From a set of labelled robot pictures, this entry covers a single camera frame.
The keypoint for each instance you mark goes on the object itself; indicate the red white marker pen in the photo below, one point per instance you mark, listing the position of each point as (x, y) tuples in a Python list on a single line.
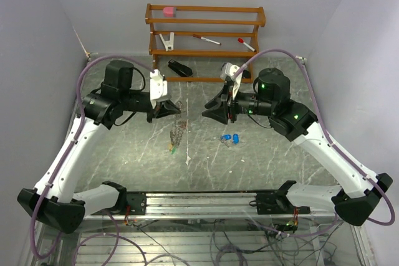
[(206, 39)]

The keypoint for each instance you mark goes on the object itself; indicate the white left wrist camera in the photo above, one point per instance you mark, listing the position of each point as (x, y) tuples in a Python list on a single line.
[(158, 87)]

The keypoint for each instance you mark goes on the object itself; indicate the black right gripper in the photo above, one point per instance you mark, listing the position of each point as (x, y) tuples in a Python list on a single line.
[(227, 107)]

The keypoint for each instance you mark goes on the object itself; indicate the pink eraser block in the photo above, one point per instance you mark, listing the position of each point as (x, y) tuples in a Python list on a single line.
[(169, 11)]

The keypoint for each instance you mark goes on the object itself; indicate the brown wooden shelf rack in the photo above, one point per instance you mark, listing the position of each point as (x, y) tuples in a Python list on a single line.
[(222, 24)]

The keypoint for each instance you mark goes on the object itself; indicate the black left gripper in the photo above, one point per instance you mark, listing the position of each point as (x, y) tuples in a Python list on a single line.
[(163, 109)]

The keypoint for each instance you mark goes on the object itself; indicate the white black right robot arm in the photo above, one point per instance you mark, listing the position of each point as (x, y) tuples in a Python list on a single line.
[(359, 189)]

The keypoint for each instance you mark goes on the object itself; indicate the black stapler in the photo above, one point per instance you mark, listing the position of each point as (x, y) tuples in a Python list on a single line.
[(180, 69)]

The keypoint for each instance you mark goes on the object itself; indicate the white plastic clip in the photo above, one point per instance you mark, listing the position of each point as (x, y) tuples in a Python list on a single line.
[(168, 44)]

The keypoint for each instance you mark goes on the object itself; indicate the blue stapler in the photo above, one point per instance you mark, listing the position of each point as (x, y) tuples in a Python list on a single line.
[(246, 74)]

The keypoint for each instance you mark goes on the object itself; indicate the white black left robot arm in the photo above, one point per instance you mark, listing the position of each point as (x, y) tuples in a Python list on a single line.
[(53, 200)]

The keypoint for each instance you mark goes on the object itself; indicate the red capped white marker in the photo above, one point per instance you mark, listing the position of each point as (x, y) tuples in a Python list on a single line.
[(243, 42)]

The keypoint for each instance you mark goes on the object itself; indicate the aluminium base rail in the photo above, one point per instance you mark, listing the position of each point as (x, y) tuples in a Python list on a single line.
[(178, 205)]

